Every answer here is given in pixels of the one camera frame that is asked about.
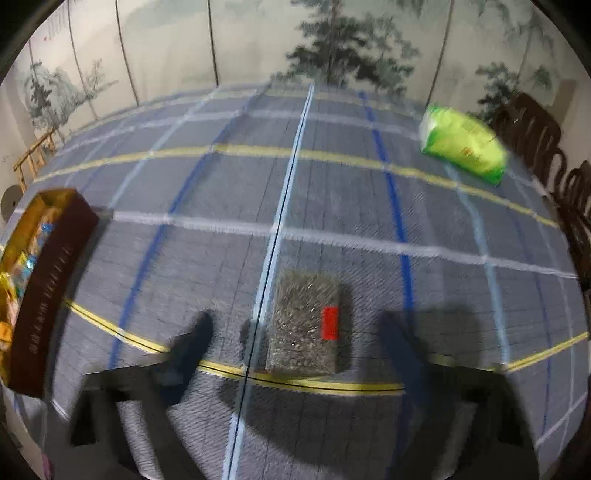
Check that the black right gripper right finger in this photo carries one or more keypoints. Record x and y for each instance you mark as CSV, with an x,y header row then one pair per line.
x,y
407,358

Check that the grey sesame bar pack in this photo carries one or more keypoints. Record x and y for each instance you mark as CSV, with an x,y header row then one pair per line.
x,y
304,329

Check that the painted folding screen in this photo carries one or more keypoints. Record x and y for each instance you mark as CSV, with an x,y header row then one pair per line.
x,y
90,59

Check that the blue plaid tablecloth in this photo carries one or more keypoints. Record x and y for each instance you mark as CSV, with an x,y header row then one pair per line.
x,y
206,200

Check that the gold red tin box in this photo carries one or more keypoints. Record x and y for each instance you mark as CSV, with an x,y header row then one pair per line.
x,y
36,266

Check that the round stone disc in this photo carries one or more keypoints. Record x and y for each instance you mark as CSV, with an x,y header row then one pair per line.
x,y
9,201

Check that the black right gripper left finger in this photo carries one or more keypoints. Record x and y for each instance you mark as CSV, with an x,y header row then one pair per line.
x,y
174,374

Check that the green tissue pack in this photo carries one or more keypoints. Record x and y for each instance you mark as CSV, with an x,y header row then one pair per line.
x,y
464,141

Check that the dark wooden chair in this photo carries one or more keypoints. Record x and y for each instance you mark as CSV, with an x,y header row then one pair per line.
x,y
572,198
534,135

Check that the bamboo chair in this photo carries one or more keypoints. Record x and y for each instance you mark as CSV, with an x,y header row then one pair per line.
x,y
27,167

